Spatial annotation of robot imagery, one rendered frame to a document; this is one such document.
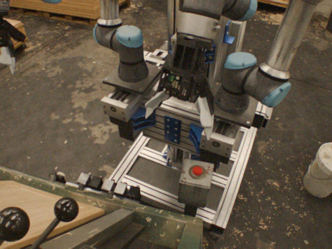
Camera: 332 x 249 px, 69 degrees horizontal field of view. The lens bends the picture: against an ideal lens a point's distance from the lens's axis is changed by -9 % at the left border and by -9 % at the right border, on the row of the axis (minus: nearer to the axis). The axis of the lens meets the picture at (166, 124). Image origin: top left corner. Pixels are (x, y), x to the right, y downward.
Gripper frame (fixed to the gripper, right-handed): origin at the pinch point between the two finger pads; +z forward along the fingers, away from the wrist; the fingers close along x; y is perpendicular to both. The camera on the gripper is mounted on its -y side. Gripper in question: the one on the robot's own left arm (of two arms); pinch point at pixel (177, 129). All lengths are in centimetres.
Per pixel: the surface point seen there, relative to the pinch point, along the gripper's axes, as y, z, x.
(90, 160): -107, 96, -100
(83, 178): -30, 51, -47
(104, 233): 8.8, 30.6, -9.5
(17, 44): -188, 35, -310
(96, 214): -6.0, 41.8, -22.4
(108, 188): -31, 50, -34
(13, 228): 40.2, 0.6, -2.4
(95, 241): 14.2, 28.4, -8.7
